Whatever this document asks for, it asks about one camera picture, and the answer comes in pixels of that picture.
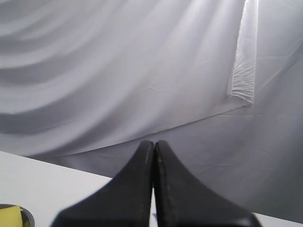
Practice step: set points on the white backdrop cloth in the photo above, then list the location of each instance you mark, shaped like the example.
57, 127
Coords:
82, 82

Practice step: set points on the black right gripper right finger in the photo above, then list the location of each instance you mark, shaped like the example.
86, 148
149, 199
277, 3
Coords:
184, 201

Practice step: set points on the yellow sponge block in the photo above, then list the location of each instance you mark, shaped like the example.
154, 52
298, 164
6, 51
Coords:
11, 217

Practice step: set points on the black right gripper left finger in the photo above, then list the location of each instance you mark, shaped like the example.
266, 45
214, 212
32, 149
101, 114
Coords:
125, 201

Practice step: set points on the stainless steel round pan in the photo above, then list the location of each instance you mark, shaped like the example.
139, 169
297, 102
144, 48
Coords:
27, 217

